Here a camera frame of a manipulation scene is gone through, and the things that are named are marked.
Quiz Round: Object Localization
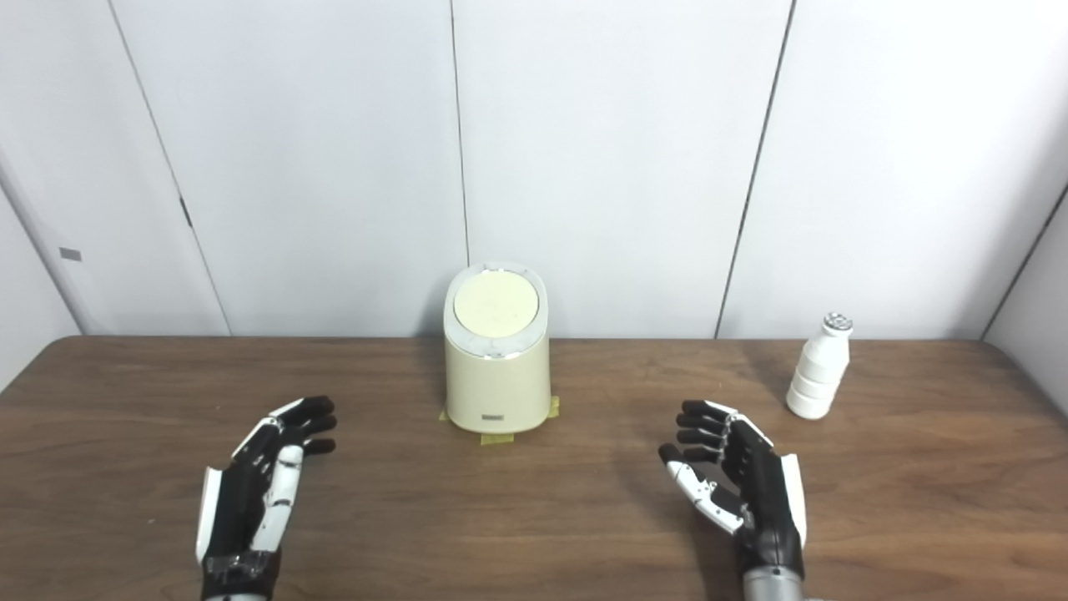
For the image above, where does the small white plastic bottle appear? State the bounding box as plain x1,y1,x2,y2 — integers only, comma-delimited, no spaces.
785,313,854,420

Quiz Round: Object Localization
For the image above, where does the cream-colored bin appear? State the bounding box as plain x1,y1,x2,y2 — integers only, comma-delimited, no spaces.
443,262,552,435

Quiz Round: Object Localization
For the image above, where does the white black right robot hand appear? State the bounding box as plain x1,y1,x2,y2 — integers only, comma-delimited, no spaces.
658,400,808,578

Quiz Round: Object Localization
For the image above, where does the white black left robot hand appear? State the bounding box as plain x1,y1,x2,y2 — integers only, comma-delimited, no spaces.
195,396,338,598

